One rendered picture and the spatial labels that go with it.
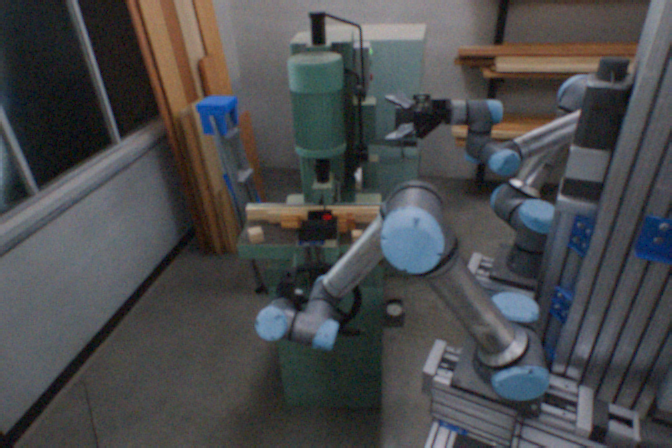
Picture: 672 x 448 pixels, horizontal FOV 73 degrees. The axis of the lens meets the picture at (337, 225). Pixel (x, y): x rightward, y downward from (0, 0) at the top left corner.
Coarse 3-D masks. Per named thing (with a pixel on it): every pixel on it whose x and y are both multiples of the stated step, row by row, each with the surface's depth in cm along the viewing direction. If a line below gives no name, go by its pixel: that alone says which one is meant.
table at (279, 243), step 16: (256, 224) 175; (272, 224) 175; (368, 224) 172; (240, 240) 166; (272, 240) 165; (288, 240) 165; (352, 240) 163; (240, 256) 166; (256, 256) 165; (272, 256) 165; (288, 256) 165; (384, 256) 162; (304, 272) 156
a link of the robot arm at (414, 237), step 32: (416, 192) 90; (384, 224) 88; (416, 224) 82; (416, 256) 85; (448, 256) 86; (448, 288) 90; (480, 288) 93; (480, 320) 93; (480, 352) 101; (512, 352) 96; (512, 384) 97; (544, 384) 96
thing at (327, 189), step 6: (330, 174) 171; (330, 180) 167; (318, 186) 163; (324, 186) 163; (330, 186) 162; (318, 192) 163; (324, 192) 163; (330, 192) 162; (318, 198) 164; (324, 198) 164; (330, 198) 164
